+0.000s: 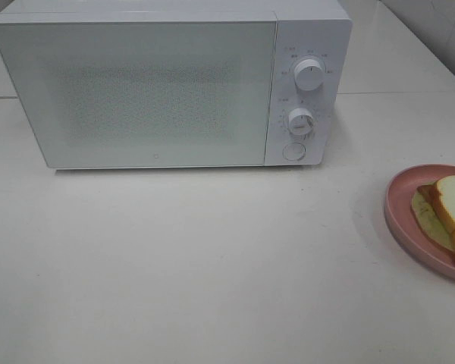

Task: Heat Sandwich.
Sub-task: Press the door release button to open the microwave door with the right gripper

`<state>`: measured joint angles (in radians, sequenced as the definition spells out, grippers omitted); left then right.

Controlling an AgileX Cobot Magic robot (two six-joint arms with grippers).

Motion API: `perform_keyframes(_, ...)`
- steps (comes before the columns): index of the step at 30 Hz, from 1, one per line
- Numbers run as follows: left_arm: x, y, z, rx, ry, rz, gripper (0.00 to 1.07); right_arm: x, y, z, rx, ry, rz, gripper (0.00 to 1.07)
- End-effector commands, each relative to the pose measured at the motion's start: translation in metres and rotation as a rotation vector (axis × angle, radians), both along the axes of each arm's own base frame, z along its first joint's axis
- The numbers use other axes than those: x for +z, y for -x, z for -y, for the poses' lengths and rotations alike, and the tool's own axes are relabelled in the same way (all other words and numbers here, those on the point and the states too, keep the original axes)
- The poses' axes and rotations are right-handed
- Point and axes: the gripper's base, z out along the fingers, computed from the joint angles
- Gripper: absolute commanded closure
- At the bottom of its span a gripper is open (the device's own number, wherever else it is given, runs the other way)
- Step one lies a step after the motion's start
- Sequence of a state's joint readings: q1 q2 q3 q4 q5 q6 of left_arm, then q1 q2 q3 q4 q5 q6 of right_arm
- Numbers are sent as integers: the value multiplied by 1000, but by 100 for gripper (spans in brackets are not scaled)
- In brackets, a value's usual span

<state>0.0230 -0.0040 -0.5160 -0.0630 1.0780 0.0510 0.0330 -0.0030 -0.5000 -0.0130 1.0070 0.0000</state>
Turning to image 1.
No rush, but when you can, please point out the round white door-release button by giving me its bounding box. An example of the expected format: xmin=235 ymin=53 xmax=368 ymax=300
xmin=282 ymin=143 xmax=306 ymax=162

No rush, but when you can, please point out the white microwave door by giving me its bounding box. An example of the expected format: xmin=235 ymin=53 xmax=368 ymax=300
xmin=0 ymin=22 xmax=275 ymax=169

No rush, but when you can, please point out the pink round plate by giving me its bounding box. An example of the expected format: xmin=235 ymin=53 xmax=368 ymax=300
xmin=384 ymin=164 xmax=455 ymax=281

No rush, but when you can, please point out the white bread sandwich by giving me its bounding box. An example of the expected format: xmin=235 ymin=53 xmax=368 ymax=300
xmin=411 ymin=175 xmax=455 ymax=259

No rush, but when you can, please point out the lower white timer knob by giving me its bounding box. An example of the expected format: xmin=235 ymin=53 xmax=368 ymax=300
xmin=288 ymin=108 xmax=315 ymax=136

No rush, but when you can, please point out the upper white power knob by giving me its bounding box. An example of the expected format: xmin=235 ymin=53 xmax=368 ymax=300
xmin=293 ymin=57 xmax=325 ymax=92

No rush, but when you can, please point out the white microwave oven body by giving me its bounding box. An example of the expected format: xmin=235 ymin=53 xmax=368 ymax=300
xmin=0 ymin=1 xmax=353 ymax=168

